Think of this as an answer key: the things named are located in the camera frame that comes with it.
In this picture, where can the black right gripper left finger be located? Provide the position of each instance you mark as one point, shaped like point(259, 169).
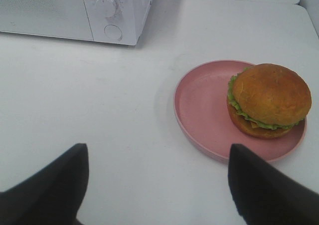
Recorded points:
point(52, 196)

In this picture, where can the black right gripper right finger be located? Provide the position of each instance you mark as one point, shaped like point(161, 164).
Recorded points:
point(265, 196)

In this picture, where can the pink round plate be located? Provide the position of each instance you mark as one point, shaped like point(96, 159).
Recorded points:
point(201, 110)

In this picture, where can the burger with lettuce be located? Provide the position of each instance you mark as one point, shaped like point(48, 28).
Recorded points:
point(267, 100)

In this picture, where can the round white door button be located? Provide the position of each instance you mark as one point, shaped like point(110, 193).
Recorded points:
point(113, 32)

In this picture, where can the white microwave door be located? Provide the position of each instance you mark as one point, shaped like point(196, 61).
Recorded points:
point(53, 18)

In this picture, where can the white microwave oven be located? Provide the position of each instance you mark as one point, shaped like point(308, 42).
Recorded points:
point(130, 18)

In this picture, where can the lower white microwave knob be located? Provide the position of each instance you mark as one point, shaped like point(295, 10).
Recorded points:
point(107, 8)

